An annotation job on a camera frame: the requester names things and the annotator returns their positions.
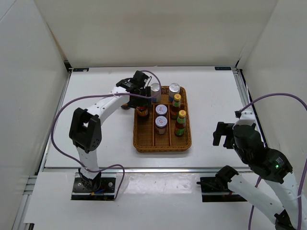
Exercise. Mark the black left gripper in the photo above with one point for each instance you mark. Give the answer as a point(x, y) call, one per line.
point(145, 102)

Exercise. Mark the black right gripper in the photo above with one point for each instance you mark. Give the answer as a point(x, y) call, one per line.
point(223, 129)

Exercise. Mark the red lid sauce jar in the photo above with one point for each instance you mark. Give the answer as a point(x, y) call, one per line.
point(142, 112)
point(125, 106)

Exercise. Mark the white blue shaker bottle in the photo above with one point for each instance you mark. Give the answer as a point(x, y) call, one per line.
point(155, 93)
point(174, 88)

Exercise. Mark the silver lid spice jar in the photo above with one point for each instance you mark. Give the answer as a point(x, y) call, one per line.
point(161, 124)
point(161, 110)

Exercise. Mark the yellow cap chili sauce bottle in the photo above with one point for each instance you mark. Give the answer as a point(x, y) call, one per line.
point(175, 107)
point(180, 123)

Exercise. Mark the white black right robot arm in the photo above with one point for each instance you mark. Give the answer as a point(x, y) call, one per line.
point(289, 212)

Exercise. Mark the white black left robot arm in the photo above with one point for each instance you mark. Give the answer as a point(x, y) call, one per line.
point(85, 131)

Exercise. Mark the brown wicker divided basket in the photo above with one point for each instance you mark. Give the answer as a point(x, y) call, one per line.
point(145, 137)

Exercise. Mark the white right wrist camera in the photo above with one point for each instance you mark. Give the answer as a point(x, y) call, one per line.
point(245, 117)

